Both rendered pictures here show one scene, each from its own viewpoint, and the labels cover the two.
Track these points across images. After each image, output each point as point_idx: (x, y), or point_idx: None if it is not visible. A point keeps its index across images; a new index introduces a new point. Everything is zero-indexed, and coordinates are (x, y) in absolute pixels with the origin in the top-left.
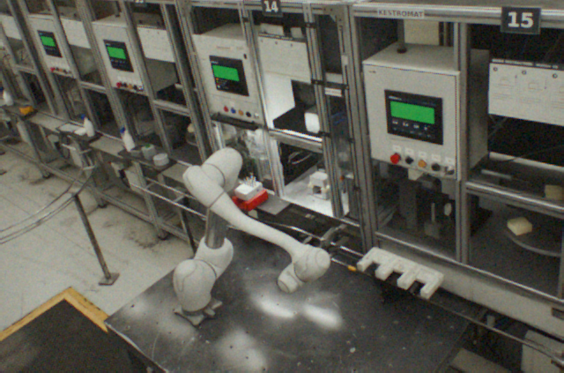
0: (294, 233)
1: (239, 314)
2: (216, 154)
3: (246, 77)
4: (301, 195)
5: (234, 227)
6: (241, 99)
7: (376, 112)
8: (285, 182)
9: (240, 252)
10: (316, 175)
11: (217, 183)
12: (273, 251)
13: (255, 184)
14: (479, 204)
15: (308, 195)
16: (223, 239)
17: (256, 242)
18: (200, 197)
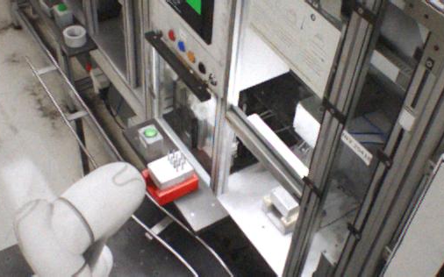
0: (228, 220)
1: None
2: (94, 183)
3: (214, 14)
4: (249, 206)
5: (132, 214)
6: (198, 39)
7: (424, 245)
8: (233, 168)
9: (131, 248)
10: (282, 191)
11: (72, 253)
12: (178, 269)
13: (182, 168)
14: None
15: (260, 210)
16: (91, 269)
17: (161, 237)
18: (33, 269)
